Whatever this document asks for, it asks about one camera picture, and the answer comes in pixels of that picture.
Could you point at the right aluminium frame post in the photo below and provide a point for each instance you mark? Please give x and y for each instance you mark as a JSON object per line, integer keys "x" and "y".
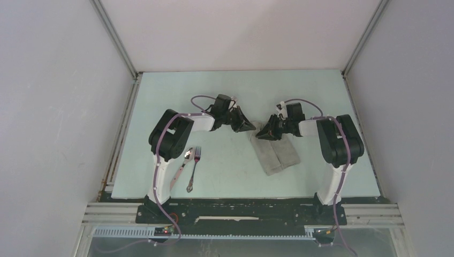
{"x": 374, "y": 20}

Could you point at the white cable duct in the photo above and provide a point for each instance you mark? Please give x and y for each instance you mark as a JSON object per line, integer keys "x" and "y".
{"x": 168, "y": 233}

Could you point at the iridescent fork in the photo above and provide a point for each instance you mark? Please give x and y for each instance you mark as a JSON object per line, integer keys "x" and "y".
{"x": 197, "y": 157}

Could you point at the grey cloth napkin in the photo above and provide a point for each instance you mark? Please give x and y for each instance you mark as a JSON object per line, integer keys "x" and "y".
{"x": 274, "y": 156}

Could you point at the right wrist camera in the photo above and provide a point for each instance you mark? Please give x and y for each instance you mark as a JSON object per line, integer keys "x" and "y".
{"x": 281, "y": 109}

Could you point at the silver spoon pink handle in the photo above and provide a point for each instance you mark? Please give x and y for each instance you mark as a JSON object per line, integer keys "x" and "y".
{"x": 188, "y": 156}

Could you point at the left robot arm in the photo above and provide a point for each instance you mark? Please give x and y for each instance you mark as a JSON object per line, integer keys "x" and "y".
{"x": 169, "y": 137}

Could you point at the aluminium frame post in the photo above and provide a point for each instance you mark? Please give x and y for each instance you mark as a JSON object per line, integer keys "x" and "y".
{"x": 374, "y": 20}
{"x": 114, "y": 36}

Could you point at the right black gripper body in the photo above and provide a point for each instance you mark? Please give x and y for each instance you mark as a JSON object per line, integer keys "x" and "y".
{"x": 281, "y": 126}

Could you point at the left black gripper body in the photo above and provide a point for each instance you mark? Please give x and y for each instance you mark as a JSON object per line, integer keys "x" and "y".
{"x": 229, "y": 118}

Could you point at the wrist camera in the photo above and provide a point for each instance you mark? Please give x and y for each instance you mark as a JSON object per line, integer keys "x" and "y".
{"x": 234, "y": 100}
{"x": 281, "y": 109}

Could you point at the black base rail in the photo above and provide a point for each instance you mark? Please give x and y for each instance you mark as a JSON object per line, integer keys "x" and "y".
{"x": 248, "y": 216}

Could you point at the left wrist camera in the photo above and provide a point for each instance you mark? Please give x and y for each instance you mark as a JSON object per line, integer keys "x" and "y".
{"x": 234, "y": 100}

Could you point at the left aluminium frame post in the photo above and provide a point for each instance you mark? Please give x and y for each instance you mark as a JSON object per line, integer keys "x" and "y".
{"x": 114, "y": 36}

